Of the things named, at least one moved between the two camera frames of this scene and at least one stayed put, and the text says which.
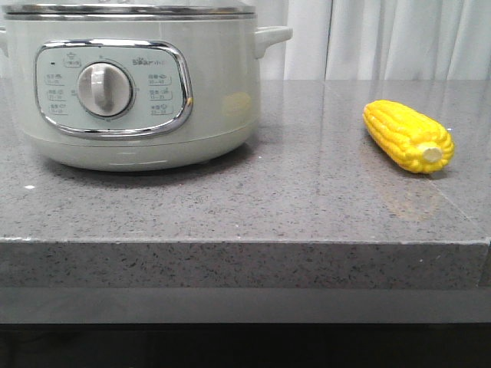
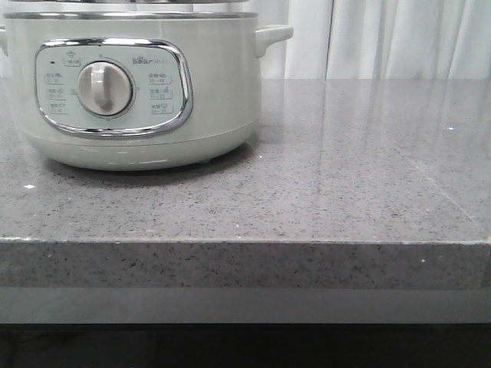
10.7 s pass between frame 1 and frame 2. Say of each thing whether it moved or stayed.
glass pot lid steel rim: moved
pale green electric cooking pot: stayed
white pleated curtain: stayed
